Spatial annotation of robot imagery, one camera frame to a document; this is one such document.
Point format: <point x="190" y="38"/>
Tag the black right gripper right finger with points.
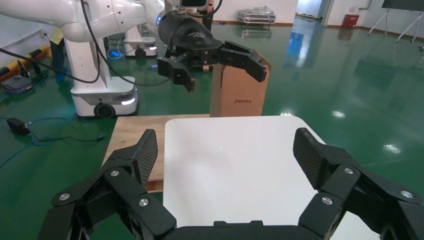
<point x="351" y="185"/>

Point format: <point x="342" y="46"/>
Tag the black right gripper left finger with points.
<point x="129" y="185"/>

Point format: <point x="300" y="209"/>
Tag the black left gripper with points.
<point x="185" y="33"/>

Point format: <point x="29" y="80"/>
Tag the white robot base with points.
<point x="140" y="46"/>

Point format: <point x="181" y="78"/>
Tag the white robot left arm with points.
<point x="112" y="15"/>

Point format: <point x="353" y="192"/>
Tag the large brown cardboard carton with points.
<point x="238" y="92"/>

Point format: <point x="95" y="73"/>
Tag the tan wooden board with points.
<point x="136" y="139"/>

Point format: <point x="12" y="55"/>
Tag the silver flight case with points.
<point x="256" y="16"/>

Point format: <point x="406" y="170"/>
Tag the white robot torso and base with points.
<point x="86" y="96"/>

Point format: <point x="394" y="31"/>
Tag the black power adapter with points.
<point x="18" y="126"/>

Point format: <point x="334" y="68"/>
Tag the standing person blue trousers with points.
<point x="61" y="59"/>

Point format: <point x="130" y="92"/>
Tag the red bin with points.
<point x="350" y="21"/>

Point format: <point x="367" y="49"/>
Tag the grey flat device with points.
<point x="16" y="84"/>

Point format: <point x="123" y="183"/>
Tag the yellow and black barrier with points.
<point x="20" y="61"/>

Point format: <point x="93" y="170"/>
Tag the dark display board on stand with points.
<point x="402" y="4"/>

